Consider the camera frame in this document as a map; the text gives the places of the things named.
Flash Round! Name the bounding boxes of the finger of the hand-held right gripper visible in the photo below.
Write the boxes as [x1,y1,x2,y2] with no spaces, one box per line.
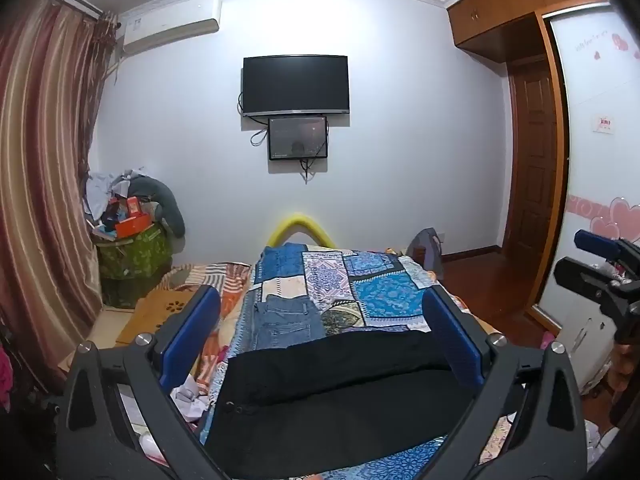
[553,256,632,311]
[574,229,640,263]

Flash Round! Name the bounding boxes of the black pants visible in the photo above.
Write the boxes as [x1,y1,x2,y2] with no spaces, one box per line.
[204,329,478,480]

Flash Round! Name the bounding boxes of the pink cloth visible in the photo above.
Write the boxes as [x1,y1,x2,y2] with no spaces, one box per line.
[0,350,13,411]

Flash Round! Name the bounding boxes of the green patterned bag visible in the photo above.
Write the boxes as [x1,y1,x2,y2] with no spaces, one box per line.
[96,225,173,281]

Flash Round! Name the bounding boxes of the pink slipper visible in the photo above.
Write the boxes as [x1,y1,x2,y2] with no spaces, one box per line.
[539,334,566,357]

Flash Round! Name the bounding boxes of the yellow foam headboard tube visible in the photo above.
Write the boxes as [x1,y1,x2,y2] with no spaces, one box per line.
[266,211,333,248]

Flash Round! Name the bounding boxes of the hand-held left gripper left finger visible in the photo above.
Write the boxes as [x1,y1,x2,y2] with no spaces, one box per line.
[54,285,236,480]

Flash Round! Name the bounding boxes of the white air conditioner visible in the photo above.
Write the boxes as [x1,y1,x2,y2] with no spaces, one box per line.
[116,0,222,55]

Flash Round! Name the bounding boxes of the grey bundled cloth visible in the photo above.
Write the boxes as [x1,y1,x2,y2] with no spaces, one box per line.
[127,176,187,237]

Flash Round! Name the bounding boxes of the small black wall monitor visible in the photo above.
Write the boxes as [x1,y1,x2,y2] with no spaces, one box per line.
[268,116,329,161]

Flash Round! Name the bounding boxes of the person's right hand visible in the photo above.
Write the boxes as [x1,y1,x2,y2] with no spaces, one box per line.
[614,344,640,378]

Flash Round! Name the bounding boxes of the grey backpack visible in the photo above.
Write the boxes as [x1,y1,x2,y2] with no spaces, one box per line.
[406,227,445,281]

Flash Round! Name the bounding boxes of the orange striped blanket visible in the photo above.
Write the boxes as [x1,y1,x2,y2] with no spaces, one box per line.
[160,261,253,401]

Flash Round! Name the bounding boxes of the black wall television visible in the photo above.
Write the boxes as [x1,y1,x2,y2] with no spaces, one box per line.
[242,54,350,117]

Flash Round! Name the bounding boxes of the white crumpled tissue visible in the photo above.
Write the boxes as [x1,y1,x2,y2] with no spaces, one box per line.
[170,377,213,421]

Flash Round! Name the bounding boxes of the blue jeans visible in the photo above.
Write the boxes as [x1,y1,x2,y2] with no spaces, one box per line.
[250,294,327,353]

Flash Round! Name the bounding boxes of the brown wooden door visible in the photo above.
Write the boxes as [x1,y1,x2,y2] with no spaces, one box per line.
[502,57,558,261]

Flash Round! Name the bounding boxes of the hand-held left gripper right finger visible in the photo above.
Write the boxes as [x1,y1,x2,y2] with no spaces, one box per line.
[420,285,588,480]

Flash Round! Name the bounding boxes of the pile of pale clothes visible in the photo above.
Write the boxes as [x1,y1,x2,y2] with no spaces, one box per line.
[85,167,146,221]

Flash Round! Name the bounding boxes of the orange box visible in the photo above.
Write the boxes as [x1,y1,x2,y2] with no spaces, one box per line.
[115,212,152,239]

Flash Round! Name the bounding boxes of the striped brown curtain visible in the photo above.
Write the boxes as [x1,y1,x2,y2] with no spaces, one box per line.
[0,0,121,341]

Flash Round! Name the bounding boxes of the wooden overhead cabinet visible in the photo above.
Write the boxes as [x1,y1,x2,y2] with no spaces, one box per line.
[446,0,608,63]

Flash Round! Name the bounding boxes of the blue patchwork blanket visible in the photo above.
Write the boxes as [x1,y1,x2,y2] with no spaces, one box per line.
[200,242,501,480]

